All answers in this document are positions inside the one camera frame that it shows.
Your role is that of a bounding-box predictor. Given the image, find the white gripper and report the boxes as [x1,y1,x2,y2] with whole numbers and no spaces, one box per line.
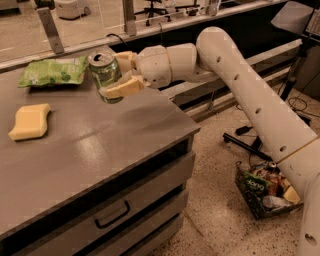
[99,45,171,99]

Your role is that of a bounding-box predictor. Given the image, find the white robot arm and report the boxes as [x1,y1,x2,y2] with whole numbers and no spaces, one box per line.
[99,27,320,256]

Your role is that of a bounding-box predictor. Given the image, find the red can in basket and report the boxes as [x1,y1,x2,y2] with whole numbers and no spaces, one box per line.
[267,174,280,196]

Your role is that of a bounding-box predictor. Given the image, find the green chip bag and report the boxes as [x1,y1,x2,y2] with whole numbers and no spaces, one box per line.
[18,56,87,88]

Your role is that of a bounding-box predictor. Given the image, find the black office chair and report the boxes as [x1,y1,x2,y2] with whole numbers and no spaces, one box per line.
[134,0,200,27]

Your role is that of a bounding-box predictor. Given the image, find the black stand base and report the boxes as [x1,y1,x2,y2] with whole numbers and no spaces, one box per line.
[223,133,272,161]

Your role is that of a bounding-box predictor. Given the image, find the green dang snack bag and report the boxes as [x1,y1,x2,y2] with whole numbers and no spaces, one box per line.
[244,172,270,194]

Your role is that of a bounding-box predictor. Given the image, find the grey monitor panel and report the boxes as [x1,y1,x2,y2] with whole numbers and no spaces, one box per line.
[271,1,313,35]

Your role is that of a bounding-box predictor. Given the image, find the grey cabinet drawer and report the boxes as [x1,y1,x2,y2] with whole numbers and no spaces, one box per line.
[19,152,195,256]

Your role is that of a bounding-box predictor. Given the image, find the yellow sponge in basket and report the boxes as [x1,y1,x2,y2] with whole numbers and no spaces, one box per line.
[283,186,300,204]

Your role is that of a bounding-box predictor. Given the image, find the middle metal bracket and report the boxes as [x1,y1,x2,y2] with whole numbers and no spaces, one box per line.
[122,0,137,36]

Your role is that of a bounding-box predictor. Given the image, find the metal bracket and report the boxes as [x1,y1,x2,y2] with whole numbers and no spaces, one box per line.
[122,0,137,36]
[37,7,64,54]

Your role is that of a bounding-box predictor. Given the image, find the black cable on table edge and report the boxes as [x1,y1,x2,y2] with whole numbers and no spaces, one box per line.
[105,22,164,49]

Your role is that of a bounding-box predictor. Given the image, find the left metal bracket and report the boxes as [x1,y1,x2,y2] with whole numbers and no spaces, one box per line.
[37,7,64,54]

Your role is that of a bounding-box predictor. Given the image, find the black drawer handle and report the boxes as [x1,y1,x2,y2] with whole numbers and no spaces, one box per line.
[94,200,131,230]

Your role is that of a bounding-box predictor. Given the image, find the black wire basket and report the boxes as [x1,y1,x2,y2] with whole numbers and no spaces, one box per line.
[235,161,303,219]

